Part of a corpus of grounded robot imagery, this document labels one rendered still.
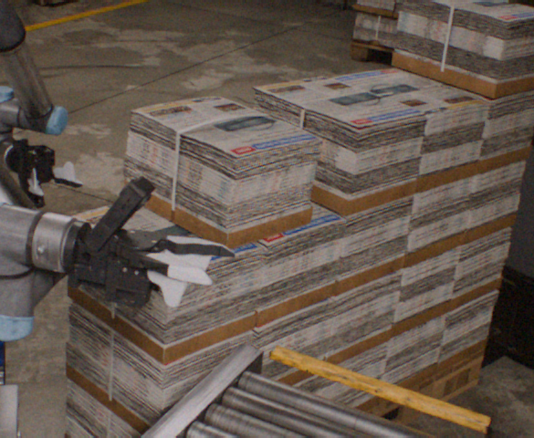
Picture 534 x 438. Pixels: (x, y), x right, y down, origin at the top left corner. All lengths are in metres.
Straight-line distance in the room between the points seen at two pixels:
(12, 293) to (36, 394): 1.84
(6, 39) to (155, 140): 0.41
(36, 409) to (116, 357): 0.79
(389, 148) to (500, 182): 0.64
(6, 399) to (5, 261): 0.51
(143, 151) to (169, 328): 0.46
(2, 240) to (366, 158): 1.33
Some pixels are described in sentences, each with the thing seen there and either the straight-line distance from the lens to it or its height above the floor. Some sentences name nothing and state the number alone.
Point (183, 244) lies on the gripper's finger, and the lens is 1.31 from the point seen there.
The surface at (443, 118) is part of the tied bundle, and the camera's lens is 2.70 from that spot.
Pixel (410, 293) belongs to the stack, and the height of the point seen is 0.51.
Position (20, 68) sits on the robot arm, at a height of 1.15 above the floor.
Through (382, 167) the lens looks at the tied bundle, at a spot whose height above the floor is 0.94.
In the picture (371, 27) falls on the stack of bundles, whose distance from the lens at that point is 7.48.
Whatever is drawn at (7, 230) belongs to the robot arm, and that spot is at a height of 1.24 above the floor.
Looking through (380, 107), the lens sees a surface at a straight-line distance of 2.63.
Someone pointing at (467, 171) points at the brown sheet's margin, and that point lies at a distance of 2.89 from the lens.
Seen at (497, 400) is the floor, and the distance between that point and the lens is 3.47.
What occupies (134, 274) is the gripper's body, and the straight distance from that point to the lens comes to 1.28.
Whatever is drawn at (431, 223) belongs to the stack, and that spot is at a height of 0.72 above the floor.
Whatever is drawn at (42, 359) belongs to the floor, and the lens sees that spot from 3.37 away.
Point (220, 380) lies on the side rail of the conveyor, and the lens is 1.84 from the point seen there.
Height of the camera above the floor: 1.80
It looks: 24 degrees down
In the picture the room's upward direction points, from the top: 7 degrees clockwise
